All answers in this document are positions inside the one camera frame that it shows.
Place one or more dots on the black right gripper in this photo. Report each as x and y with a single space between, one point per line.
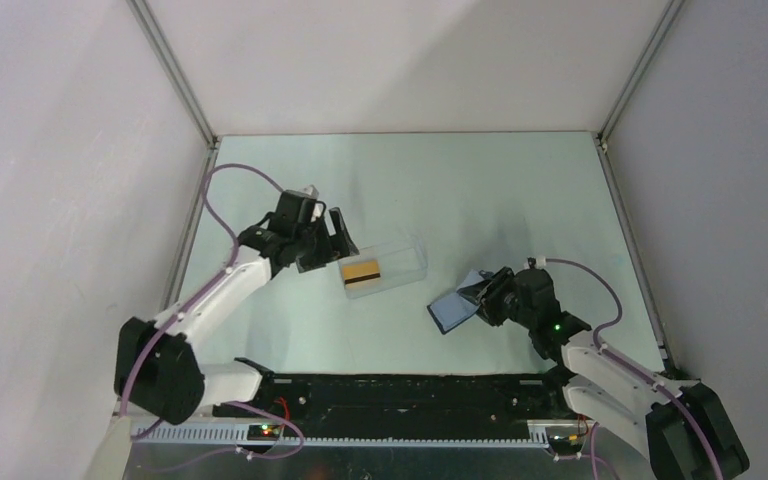
488 292

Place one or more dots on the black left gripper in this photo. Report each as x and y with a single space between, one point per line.
341 239

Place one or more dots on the blue leather card holder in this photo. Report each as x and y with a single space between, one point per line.
452 309

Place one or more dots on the gold card with black stripe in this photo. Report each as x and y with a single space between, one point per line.
357 274

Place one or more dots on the clear plastic tray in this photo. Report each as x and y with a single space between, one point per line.
402 260

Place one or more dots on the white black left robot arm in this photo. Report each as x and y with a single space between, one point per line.
160 363

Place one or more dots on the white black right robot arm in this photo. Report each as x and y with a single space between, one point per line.
679 426

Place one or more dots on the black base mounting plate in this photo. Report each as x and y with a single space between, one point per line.
421 407

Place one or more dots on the right electronics board with leds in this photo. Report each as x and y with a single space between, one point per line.
566 446

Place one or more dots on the electronics board with leds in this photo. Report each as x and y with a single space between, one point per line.
566 446
264 432

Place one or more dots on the left electronics board with leds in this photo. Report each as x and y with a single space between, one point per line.
264 432

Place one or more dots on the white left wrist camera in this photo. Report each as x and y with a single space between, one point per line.
310 207

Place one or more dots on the grey slotted cable duct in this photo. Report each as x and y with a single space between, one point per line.
244 435

